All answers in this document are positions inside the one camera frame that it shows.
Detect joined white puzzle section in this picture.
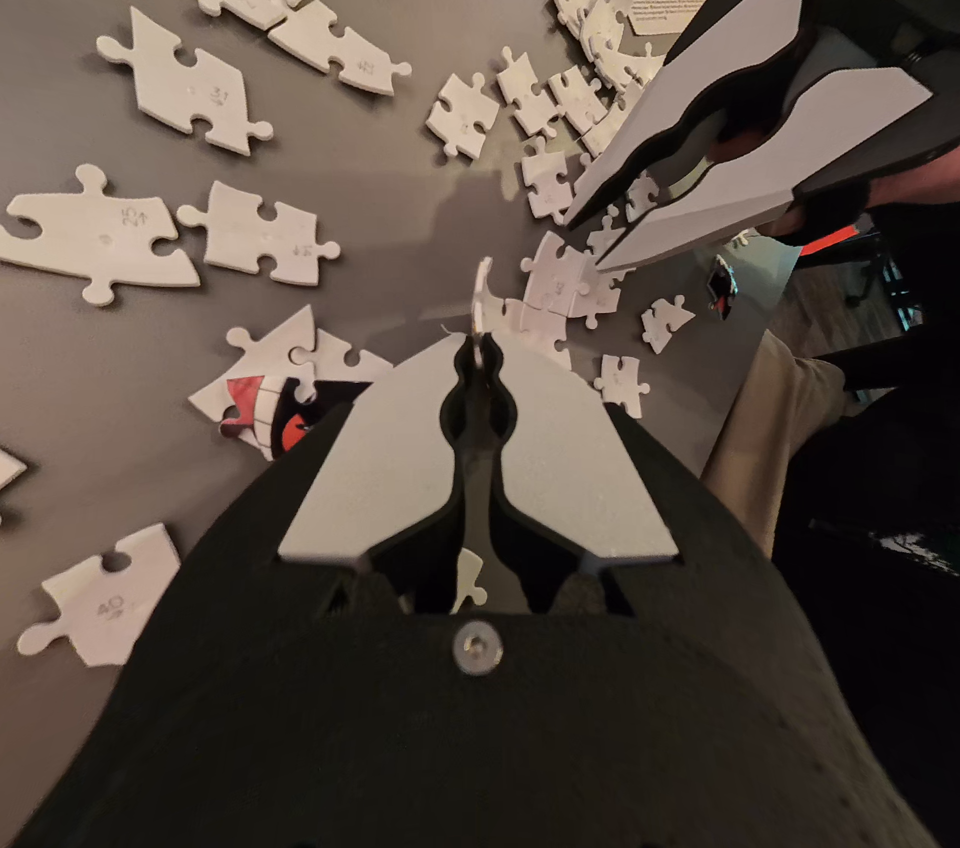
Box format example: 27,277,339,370
471,231,625,372

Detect black red chair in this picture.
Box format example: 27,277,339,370
795,225,925,339

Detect small dark printed puzzle piece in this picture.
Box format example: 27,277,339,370
707,254,742,321

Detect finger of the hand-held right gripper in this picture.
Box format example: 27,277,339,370
594,66,936,274
561,0,815,230

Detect puzzle pieces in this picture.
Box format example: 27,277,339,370
0,0,744,669

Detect person's right hand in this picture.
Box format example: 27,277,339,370
756,143,960,241

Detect person's beige trousers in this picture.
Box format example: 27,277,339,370
701,330,849,558

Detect red black printed puzzle piece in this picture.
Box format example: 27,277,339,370
217,375,374,463

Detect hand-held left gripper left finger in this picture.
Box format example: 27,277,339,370
277,335,481,615

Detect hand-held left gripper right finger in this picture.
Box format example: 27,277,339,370
480,334,680,615

